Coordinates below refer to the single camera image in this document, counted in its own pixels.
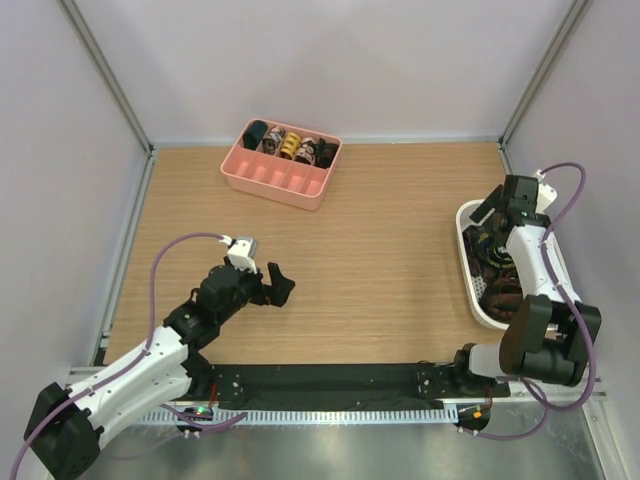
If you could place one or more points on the rolled brown patterned tie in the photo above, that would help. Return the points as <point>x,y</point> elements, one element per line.
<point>272,140</point>

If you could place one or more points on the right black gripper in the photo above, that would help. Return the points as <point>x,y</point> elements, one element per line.
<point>491,202</point>

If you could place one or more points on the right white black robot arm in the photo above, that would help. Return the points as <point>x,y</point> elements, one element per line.
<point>550,335</point>

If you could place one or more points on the pink divided organizer box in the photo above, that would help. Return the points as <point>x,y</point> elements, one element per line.
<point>279,179</point>

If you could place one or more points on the white slotted cable duct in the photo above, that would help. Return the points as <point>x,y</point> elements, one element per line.
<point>446,414</point>

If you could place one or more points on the rolled tan floral tie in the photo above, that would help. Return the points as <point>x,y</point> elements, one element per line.
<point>306,152</point>

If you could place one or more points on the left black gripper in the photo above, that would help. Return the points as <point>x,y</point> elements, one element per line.
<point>275,293</point>

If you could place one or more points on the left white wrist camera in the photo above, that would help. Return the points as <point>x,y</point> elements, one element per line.
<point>241,251</point>

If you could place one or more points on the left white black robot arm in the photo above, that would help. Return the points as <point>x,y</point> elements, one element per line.
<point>69,426</point>

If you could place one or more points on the rolled dark green tie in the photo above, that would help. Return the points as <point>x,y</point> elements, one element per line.
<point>253,134</point>

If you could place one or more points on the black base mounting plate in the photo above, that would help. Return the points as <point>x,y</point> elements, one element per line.
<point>340,388</point>

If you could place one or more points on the white perforated plastic basket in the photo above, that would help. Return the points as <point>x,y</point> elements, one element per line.
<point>538,260</point>

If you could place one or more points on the rolled black patterned tie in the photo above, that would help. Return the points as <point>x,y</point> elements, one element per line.
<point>325,154</point>

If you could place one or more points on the rolled yellow tie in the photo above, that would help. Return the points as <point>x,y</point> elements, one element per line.
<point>290,145</point>

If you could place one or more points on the brown patterned tie pile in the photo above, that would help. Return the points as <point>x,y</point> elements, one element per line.
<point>502,296</point>

